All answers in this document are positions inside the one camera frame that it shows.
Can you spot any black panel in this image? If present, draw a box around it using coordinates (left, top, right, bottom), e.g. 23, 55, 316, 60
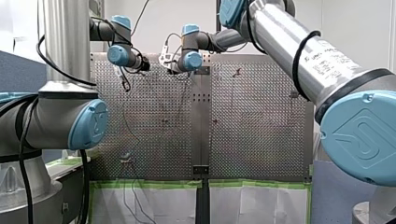
57, 166, 92, 224

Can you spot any black cable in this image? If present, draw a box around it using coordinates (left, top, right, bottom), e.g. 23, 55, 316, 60
119, 66, 132, 93
35, 34, 98, 88
17, 96, 40, 224
247, 0, 269, 56
291, 30, 322, 103
78, 148, 92, 224
130, 0, 150, 37

